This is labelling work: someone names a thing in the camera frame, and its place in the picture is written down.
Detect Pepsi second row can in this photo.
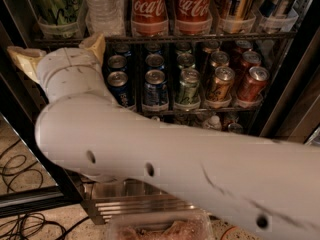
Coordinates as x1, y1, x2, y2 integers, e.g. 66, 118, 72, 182
107, 55, 127, 72

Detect blue Pepsi front can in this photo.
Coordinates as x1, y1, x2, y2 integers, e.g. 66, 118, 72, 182
107, 71, 135, 108

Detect green second row can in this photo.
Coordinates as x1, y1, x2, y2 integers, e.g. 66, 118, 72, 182
177, 53, 195, 74

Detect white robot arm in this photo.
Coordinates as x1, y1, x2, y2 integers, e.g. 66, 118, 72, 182
7, 34, 320, 240

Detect red second row can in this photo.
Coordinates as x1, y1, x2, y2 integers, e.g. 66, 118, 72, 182
235, 51, 262, 83

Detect green tall can top shelf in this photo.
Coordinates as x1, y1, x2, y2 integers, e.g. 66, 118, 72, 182
32, 0, 83, 38

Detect stainless steel fridge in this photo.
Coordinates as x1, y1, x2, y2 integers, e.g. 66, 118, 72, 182
0, 0, 320, 223

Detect gold plaid tall can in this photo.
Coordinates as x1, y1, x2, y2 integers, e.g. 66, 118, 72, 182
214, 0, 254, 34

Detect small water bottle bottom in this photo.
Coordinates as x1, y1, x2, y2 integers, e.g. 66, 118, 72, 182
202, 115, 222, 131

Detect left red Coca-Cola can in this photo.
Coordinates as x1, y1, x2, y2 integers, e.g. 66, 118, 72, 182
131, 0, 167, 36

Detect orange cable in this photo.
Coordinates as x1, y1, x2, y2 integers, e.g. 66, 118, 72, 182
219, 225, 241, 240

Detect right red Coca-Cola can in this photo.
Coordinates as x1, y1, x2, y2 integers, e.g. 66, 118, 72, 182
174, 0, 211, 35

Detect red coca-cola can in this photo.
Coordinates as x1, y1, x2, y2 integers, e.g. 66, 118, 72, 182
131, 0, 167, 36
174, 0, 211, 35

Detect clear water bottle top shelf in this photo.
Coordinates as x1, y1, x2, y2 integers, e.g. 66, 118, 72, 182
86, 0, 126, 37

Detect gold second row can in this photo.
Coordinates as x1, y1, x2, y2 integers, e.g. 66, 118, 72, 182
205, 51, 230, 80

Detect black cables on floor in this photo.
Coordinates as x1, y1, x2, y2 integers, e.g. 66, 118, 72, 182
0, 137, 92, 240

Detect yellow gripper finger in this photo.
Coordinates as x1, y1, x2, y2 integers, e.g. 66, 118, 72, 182
79, 32, 106, 64
7, 46, 46, 83

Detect blue patterned front can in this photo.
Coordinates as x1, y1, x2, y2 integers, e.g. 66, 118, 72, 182
143, 69, 169, 111

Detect blue second row can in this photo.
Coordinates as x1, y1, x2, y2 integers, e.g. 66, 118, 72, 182
145, 54, 165, 71

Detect red front can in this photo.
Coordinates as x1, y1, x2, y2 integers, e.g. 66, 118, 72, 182
236, 66, 270, 102

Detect clear plastic bin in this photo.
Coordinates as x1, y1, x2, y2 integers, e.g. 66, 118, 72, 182
107, 210, 214, 240

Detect blue silver tall can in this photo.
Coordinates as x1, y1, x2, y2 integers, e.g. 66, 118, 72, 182
259, 0, 295, 34

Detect green front can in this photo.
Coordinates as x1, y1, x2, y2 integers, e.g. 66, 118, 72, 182
174, 68, 200, 110

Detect gold front can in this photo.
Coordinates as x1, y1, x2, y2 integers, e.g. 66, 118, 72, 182
205, 66, 235, 109

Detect copper bottom can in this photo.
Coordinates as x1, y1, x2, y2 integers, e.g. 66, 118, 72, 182
228, 123, 244, 134

